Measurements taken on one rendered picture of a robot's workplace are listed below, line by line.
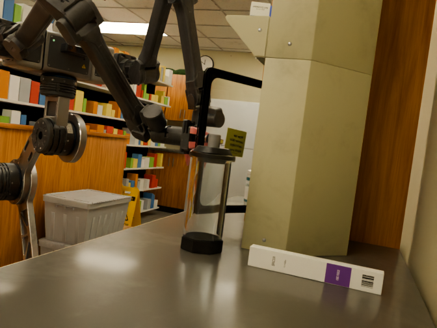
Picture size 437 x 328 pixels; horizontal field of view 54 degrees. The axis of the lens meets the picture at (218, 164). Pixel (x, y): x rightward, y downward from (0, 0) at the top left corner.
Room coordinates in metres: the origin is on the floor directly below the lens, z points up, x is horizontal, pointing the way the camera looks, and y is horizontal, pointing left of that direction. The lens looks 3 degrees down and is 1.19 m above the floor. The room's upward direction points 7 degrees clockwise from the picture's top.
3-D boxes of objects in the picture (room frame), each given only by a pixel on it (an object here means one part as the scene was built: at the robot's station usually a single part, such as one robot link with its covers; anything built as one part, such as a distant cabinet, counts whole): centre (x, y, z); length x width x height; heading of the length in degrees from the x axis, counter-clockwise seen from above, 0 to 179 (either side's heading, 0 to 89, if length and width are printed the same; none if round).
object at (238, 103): (1.25, -0.05, 1.19); 0.30 x 0.01 x 0.40; 130
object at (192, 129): (1.27, 0.06, 1.19); 0.09 x 0.07 x 0.07; 72
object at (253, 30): (1.22, -0.07, 1.46); 0.32 x 0.12 x 0.10; 162
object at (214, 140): (0.99, 0.02, 1.18); 0.09 x 0.09 x 0.07
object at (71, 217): (3.29, 0.96, 0.49); 0.60 x 0.42 x 0.33; 162
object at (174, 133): (1.29, 0.13, 1.20); 0.07 x 0.07 x 0.10; 72
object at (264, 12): (1.17, -0.06, 1.54); 0.05 x 0.05 x 0.06; 0
